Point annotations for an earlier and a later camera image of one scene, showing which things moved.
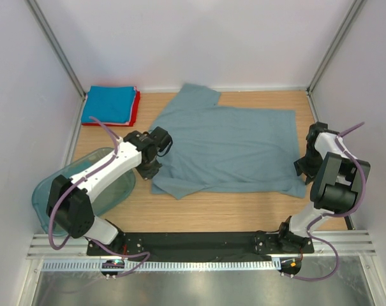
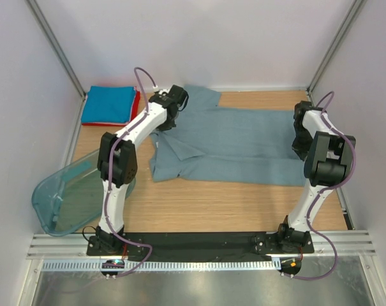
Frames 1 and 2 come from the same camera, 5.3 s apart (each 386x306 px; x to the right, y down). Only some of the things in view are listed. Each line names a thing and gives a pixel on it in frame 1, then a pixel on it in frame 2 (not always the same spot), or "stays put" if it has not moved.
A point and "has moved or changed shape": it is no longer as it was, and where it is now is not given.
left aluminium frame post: (54, 46) stays put
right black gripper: (300, 166) to (301, 150)
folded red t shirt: (138, 97) stays put
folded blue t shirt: (108, 104) stays put
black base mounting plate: (196, 245) stays put
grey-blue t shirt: (226, 149) has moved or changed shape
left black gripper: (149, 173) to (165, 127)
